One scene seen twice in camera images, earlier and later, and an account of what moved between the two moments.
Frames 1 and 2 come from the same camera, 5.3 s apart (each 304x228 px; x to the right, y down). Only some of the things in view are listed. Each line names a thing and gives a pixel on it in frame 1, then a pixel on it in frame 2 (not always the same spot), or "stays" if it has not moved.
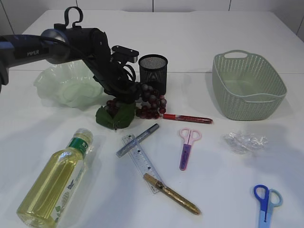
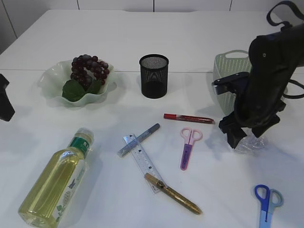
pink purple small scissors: (189, 137) stays
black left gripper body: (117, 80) to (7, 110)
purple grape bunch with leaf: (148, 104) to (88, 75)
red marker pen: (187, 118) stays
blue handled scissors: (268, 199) stays
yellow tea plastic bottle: (52, 192) stays
